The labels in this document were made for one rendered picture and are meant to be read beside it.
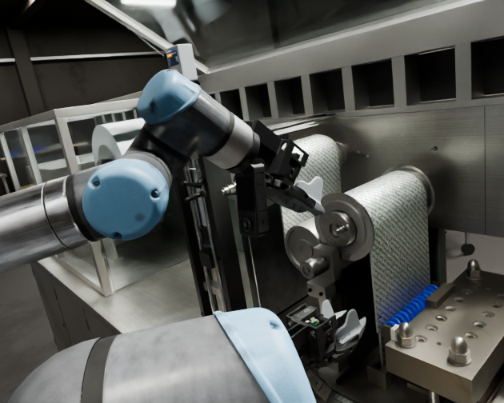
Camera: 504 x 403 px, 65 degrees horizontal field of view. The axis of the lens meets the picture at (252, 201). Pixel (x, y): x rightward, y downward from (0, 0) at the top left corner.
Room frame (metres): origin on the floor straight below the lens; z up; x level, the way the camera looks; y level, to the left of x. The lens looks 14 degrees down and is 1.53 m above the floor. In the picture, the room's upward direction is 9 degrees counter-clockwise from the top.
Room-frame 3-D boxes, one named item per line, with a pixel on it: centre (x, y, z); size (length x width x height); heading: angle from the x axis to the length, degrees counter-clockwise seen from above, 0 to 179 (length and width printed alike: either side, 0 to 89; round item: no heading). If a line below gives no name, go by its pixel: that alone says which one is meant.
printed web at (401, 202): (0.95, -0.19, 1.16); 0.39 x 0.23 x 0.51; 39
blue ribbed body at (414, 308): (0.78, -0.33, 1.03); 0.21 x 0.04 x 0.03; 129
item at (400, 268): (0.80, -0.31, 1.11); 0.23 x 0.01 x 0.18; 129
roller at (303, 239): (0.94, -0.20, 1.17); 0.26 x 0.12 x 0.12; 129
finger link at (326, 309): (0.67, -0.11, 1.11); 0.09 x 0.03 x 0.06; 138
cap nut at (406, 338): (0.67, -0.25, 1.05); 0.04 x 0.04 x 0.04
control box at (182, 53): (1.22, 0.15, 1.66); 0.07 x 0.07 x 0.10; 39
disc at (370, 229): (0.77, -0.18, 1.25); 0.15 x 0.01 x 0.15; 39
